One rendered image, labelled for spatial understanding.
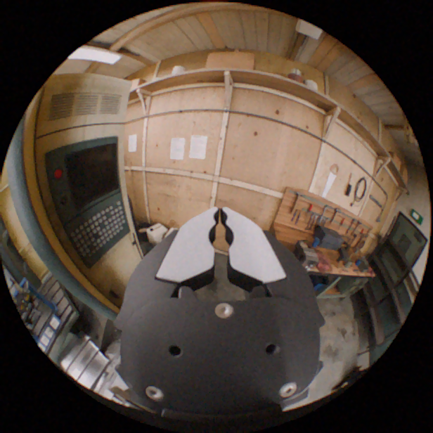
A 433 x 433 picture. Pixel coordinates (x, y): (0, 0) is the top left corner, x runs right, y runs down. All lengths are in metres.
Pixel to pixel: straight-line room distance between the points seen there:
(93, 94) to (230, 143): 1.39
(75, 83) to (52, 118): 0.20
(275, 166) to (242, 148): 0.43
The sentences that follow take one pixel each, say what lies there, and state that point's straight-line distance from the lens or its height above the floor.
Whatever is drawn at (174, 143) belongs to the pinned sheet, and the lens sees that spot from 1.82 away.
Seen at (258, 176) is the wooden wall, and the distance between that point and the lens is 1.56.
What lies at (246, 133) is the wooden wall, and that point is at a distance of 1.55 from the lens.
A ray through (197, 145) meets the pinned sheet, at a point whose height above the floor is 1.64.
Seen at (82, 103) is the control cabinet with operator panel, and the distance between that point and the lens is 0.84.
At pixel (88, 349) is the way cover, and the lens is 1.22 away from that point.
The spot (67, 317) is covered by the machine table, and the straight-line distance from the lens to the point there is 1.14.
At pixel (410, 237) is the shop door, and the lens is 3.67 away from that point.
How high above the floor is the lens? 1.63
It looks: 32 degrees down
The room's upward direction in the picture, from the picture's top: 9 degrees clockwise
